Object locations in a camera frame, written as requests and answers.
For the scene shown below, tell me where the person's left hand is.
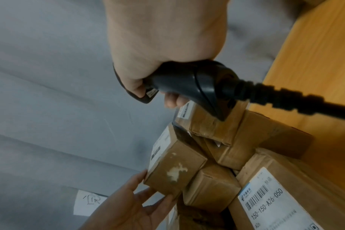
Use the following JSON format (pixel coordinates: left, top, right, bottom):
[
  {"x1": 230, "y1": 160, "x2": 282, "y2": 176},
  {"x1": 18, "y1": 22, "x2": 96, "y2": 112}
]
[{"x1": 75, "y1": 169, "x2": 179, "y2": 230}]

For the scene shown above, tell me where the person's right hand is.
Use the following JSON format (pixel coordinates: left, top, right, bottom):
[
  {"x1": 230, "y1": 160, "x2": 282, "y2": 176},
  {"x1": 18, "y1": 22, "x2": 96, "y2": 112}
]
[{"x1": 104, "y1": 0, "x2": 229, "y2": 109}]

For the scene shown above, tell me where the black barcode scanner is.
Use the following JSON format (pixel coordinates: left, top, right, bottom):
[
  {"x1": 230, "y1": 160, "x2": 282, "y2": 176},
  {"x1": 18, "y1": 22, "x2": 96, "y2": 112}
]
[{"x1": 112, "y1": 59, "x2": 242, "y2": 122}]

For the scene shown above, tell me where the plain cardboard box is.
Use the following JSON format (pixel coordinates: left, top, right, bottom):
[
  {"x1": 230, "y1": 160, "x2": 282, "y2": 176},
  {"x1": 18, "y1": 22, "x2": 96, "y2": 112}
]
[{"x1": 143, "y1": 122, "x2": 209, "y2": 199}]

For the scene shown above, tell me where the small parcel 150 label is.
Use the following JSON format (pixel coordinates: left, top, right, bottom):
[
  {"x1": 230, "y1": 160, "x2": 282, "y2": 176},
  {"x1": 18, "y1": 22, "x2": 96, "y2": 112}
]
[{"x1": 182, "y1": 161, "x2": 242, "y2": 213}]

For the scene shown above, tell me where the white paper sheet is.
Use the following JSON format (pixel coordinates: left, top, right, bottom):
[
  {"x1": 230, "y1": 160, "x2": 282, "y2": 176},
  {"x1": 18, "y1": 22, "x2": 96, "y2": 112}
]
[{"x1": 73, "y1": 189, "x2": 109, "y2": 217}]

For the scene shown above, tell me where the black scanner cable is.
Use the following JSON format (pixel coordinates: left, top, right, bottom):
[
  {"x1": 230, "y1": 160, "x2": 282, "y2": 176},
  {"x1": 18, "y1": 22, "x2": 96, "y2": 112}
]
[{"x1": 218, "y1": 76, "x2": 345, "y2": 123}]

